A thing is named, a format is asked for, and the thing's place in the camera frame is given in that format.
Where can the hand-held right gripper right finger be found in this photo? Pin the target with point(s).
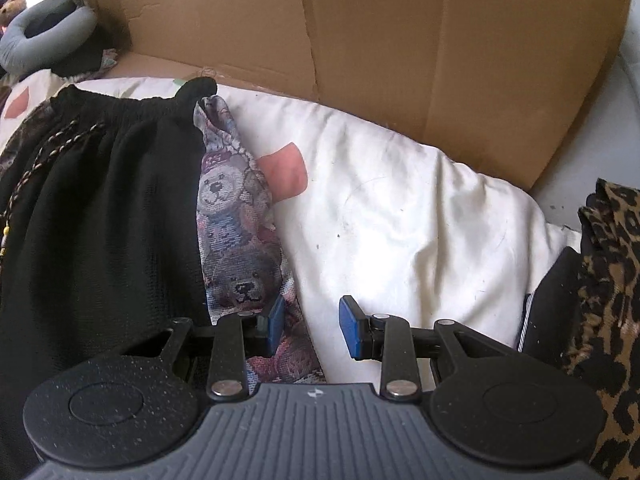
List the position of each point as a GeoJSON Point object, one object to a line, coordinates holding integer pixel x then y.
{"type": "Point", "coordinates": [350, 327]}

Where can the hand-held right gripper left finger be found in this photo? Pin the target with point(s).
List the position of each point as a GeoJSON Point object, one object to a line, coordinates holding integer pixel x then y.
{"type": "Point", "coordinates": [276, 322]}

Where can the black skirt with bear lining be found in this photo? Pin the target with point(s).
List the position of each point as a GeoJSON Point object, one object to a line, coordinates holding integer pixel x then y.
{"type": "Point", "coordinates": [110, 210]}

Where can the cream bear print blanket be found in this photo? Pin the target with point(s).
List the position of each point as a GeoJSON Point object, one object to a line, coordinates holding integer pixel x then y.
{"type": "Point", "coordinates": [400, 220]}

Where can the black folded garment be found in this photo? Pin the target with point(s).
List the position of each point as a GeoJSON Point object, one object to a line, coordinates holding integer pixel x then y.
{"type": "Point", "coordinates": [555, 300]}

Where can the leopard print garment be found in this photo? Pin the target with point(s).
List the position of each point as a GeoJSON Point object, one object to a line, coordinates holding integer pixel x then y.
{"type": "Point", "coordinates": [610, 285]}

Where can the flattened cardboard box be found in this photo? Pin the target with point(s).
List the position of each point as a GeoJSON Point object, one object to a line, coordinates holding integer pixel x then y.
{"type": "Point", "coordinates": [400, 50]}

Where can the dark cloth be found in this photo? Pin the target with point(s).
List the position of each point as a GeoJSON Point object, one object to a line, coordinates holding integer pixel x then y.
{"type": "Point", "coordinates": [85, 55]}

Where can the grey neck pillow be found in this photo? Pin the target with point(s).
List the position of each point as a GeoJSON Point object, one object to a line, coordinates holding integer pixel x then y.
{"type": "Point", "coordinates": [15, 45]}

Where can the small plush doll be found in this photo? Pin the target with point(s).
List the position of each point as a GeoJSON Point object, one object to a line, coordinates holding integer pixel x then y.
{"type": "Point", "coordinates": [10, 5]}

